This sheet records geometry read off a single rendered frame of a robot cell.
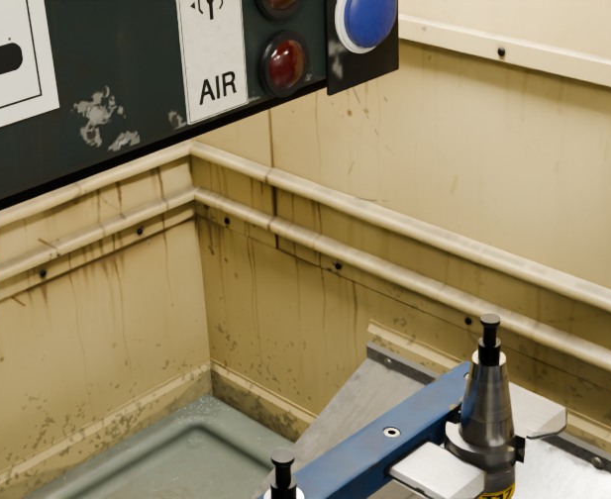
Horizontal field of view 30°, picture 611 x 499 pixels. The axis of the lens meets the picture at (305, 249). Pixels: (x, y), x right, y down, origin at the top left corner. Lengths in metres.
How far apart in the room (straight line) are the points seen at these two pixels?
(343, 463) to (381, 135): 0.73
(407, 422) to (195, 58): 0.54
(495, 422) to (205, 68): 0.52
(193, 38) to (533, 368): 1.13
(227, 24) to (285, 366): 1.46
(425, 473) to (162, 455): 1.12
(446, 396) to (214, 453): 1.06
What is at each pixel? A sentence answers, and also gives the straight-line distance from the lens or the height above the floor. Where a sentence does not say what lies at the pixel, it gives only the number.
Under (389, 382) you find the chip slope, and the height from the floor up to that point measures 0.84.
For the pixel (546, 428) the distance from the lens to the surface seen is 0.94.
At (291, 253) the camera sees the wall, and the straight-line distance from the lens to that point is 1.74.
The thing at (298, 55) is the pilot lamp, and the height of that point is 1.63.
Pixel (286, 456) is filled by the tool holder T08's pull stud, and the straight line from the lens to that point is 0.72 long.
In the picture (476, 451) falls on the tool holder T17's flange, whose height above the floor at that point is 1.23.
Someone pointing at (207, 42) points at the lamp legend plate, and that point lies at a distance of 0.43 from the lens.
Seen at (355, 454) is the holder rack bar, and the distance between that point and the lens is 0.89.
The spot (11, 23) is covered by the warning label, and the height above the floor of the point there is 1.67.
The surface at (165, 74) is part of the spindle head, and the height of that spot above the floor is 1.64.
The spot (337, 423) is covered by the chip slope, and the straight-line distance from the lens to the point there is 1.64.
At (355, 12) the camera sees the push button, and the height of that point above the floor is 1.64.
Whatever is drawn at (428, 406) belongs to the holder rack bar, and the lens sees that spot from 0.94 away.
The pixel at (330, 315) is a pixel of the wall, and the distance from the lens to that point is 1.73.
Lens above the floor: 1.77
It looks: 27 degrees down
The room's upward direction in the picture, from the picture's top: 3 degrees counter-clockwise
